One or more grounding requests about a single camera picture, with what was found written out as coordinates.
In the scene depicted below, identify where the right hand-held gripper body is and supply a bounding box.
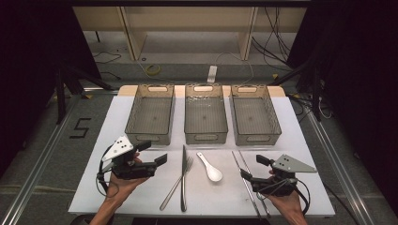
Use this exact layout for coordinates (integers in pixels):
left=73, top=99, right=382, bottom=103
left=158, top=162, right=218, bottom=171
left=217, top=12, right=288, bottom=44
left=251, top=154, right=318, bottom=197

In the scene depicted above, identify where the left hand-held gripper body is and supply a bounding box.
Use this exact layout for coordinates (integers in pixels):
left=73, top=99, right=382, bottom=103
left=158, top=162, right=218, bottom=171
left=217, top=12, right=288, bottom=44
left=97, top=135, right=158, bottom=181

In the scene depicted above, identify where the steel chopstick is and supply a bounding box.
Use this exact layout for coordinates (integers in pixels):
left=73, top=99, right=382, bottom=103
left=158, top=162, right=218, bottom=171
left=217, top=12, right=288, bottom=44
left=231, top=151, right=262, bottom=219
left=237, top=150, right=271, bottom=218

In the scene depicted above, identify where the transparent grey plastic bin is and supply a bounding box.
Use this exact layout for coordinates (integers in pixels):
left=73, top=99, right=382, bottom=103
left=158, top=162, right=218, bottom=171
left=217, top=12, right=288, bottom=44
left=124, top=83, right=176, bottom=146
left=229, top=83, right=283, bottom=147
left=183, top=82, right=229, bottom=145

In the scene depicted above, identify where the white ceramic spoon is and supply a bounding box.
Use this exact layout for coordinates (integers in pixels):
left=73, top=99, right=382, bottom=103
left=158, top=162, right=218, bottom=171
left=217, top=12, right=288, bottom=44
left=196, top=151, right=223, bottom=183

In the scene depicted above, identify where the steel table knife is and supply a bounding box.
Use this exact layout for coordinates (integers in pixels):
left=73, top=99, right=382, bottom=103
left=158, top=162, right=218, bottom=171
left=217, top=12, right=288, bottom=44
left=180, top=143, right=188, bottom=213

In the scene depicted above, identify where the steel fork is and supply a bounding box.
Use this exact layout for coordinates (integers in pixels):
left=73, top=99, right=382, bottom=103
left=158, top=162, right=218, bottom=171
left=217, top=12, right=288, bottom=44
left=159, top=156, right=194, bottom=212

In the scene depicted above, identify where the person's right hand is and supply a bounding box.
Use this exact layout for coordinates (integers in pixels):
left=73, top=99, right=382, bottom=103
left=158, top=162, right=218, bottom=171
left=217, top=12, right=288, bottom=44
left=264, top=188, right=306, bottom=214

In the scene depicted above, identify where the person's left hand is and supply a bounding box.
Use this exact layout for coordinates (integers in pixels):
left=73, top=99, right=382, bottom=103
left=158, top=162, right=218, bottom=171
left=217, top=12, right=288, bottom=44
left=106, top=172, right=149, bottom=204

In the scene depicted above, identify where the white table sheet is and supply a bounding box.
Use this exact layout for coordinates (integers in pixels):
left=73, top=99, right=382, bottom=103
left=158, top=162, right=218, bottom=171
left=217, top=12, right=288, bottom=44
left=68, top=95, right=336, bottom=218

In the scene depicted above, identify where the black metal stand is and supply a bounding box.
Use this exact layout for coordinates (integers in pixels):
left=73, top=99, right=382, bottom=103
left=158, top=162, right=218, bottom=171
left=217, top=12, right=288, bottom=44
left=54, top=64, right=115, bottom=126
left=268, top=59, right=323, bottom=122

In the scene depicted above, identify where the white power strip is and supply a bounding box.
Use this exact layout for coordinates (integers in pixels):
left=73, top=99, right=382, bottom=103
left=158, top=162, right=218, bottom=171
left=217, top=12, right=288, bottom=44
left=207, top=65, right=218, bottom=84

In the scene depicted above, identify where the beige wooden shelf unit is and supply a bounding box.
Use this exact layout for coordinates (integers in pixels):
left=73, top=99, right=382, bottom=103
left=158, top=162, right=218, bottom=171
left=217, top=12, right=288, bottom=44
left=72, top=7, right=308, bottom=62

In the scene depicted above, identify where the right hand-held gripper cable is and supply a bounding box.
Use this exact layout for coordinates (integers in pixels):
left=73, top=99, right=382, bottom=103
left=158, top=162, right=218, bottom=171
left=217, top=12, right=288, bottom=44
left=256, top=177, right=312, bottom=217

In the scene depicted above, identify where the aluminium floor rail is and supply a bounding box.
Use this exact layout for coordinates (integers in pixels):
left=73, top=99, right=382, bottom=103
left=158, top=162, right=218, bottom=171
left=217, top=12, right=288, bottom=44
left=0, top=87, right=119, bottom=225
left=304, top=109, right=376, bottom=225

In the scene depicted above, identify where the yellow cable coil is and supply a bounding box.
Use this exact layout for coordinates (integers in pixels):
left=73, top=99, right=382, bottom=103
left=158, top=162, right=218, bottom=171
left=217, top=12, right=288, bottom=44
left=145, top=64, right=162, bottom=76

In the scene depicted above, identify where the thin black floor cable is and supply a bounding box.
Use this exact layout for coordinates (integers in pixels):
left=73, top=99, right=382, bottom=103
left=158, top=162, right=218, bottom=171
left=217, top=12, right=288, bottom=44
left=92, top=51, right=122, bottom=81

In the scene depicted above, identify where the white floor cable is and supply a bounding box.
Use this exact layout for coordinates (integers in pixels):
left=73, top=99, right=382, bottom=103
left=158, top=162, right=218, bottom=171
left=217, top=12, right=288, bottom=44
left=215, top=51, right=255, bottom=85

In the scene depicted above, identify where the bundle of black cables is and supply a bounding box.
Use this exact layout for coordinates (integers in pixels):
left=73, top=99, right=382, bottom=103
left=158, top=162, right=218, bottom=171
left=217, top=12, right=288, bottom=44
left=252, top=7, right=294, bottom=71

